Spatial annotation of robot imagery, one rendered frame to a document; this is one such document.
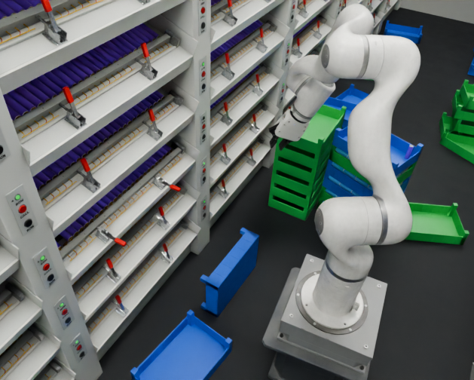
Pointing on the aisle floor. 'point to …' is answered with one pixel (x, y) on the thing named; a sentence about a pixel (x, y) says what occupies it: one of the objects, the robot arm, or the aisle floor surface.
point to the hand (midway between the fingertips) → (277, 142)
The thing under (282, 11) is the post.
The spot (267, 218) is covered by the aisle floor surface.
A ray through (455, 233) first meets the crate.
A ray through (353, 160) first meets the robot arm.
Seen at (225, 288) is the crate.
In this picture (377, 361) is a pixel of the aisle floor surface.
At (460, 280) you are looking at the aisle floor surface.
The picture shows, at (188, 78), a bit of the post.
